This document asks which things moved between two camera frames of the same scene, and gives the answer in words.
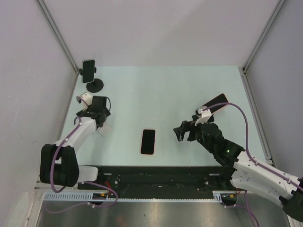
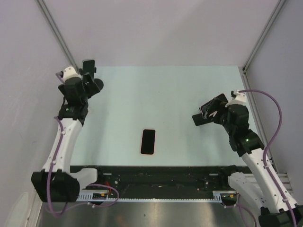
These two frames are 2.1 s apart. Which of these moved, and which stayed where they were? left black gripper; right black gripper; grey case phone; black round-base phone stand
Moved: right black gripper; left black gripper
Stayed: grey case phone; black round-base phone stand
